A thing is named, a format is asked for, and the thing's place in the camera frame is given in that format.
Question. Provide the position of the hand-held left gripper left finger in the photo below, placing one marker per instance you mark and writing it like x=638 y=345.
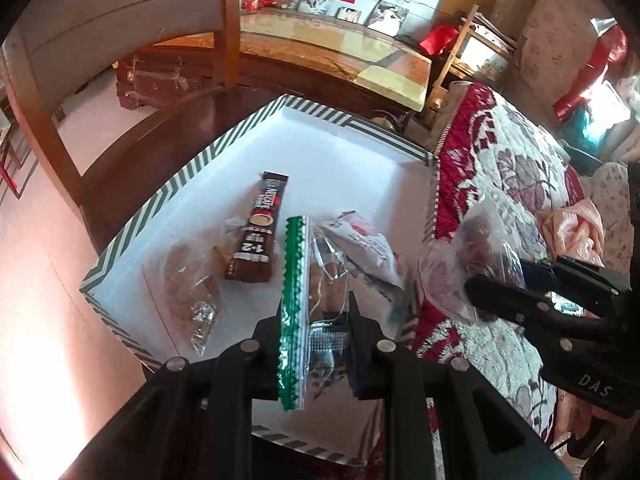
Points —
x=265 y=355

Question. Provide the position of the light wooden chair frame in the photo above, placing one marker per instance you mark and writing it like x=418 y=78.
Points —
x=467 y=35

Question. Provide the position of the floral fleece blanket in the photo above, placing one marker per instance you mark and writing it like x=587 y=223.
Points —
x=500 y=160

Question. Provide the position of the bread in clear bag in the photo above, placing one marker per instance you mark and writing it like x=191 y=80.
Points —
x=190 y=280

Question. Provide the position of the dark red trunk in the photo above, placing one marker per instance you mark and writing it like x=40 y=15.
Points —
x=150 y=77

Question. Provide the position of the white snack packet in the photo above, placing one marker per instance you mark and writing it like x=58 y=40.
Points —
x=367 y=247

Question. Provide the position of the red foil bag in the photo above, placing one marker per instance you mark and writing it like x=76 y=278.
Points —
x=607 y=55

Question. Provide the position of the framed photo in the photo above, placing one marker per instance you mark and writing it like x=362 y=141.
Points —
x=314 y=4
x=348 y=13
x=386 y=16

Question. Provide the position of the brown coffee sachet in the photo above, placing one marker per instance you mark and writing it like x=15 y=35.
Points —
x=257 y=230

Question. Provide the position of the clear bagged dark pastry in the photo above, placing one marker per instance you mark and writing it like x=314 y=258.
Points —
x=475 y=240

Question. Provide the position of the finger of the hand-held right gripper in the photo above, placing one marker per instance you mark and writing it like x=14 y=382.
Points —
x=500 y=297
x=537 y=274

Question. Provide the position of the pink quilted blanket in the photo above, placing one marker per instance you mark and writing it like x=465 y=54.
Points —
x=570 y=230

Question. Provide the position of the teal plastic container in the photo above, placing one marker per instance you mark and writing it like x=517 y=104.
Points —
x=580 y=127

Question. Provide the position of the glass-topped wooden cabinet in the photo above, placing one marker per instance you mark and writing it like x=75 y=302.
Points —
x=325 y=50

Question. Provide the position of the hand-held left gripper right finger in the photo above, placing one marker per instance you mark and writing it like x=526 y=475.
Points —
x=365 y=360

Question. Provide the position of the small red tin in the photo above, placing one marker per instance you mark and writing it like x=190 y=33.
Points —
x=248 y=1

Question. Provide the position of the green-edged clear snack packet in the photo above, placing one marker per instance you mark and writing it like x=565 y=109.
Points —
x=292 y=285

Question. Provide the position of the brown wooden chair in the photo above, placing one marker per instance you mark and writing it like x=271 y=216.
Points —
x=125 y=0

